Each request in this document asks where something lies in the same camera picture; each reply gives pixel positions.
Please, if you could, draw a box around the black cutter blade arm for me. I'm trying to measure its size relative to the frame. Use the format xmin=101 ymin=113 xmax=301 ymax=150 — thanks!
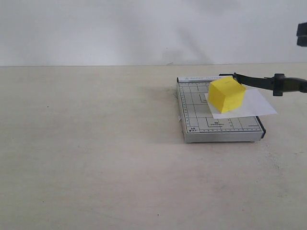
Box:
xmin=219 ymin=73 xmax=307 ymax=96

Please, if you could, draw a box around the white paper sheet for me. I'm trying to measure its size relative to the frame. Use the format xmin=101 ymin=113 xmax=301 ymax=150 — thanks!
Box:
xmin=208 ymin=89 xmax=277 ymax=119

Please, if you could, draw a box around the yellow cube block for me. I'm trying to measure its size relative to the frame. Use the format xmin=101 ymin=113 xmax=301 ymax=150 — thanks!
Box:
xmin=207 ymin=76 xmax=246 ymax=113

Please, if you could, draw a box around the grey paper cutter base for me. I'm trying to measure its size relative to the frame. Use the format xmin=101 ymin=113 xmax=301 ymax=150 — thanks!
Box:
xmin=177 ymin=76 xmax=266 ymax=143

